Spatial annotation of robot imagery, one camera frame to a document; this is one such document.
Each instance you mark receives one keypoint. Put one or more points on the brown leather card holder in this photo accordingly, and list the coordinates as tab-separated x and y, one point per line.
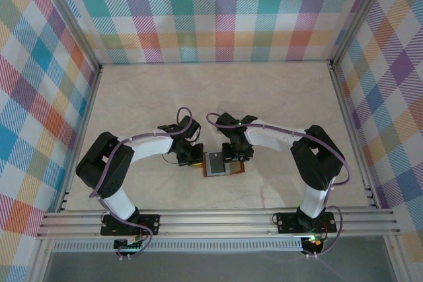
236	171

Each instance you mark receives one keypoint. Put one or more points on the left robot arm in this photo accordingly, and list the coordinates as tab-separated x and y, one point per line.
148	146

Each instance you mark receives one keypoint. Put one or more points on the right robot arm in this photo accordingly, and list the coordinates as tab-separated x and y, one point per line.
271	138

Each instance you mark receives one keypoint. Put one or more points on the aluminium mounting rail beam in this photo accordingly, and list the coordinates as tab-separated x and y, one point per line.
215	222

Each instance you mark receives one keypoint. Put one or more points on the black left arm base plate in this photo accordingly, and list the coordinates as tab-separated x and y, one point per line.
150	222

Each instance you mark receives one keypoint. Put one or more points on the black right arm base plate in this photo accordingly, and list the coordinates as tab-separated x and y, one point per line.
287	222

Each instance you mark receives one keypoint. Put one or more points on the aluminium side rail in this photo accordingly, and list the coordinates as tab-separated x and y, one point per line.
342	97
92	97

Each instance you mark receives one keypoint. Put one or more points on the aluminium frame post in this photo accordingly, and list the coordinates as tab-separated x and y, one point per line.
360	14
70	14
39	262
396	262

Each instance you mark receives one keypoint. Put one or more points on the aluminium lower frame post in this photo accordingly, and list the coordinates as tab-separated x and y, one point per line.
396	262
39	262

